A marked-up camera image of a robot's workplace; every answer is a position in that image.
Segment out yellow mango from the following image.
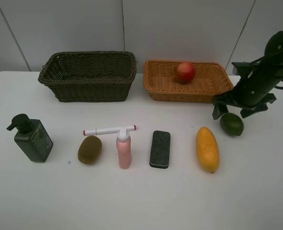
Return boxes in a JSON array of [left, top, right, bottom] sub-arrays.
[[196, 127, 220, 173]]

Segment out orange wicker basket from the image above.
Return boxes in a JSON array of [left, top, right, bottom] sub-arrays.
[[144, 60, 233, 103]]

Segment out pink spray bottle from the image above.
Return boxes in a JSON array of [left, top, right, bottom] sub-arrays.
[[116, 127, 132, 169]]

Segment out dark felt whiteboard eraser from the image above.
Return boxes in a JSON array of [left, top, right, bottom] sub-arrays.
[[149, 130, 170, 169]]

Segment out dark green pump bottle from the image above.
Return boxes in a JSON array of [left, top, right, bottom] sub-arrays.
[[7, 114, 53, 163]]

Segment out dark brown wicker basket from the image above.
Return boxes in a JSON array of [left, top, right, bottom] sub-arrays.
[[38, 51, 137, 103]]

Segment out green lime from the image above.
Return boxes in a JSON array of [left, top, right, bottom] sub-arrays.
[[220, 113, 244, 137]]

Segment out brown kiwi fruit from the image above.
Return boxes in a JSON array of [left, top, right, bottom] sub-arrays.
[[78, 136, 102, 165]]

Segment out white pink-tipped marker pen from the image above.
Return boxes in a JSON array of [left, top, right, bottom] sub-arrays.
[[83, 125, 137, 136]]

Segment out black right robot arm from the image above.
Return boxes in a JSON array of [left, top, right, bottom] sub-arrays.
[[212, 31, 283, 120]]

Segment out red pomegranate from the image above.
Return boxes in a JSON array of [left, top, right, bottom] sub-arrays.
[[172, 62, 195, 84]]

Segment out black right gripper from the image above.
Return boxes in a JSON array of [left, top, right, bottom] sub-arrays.
[[212, 62, 283, 120]]

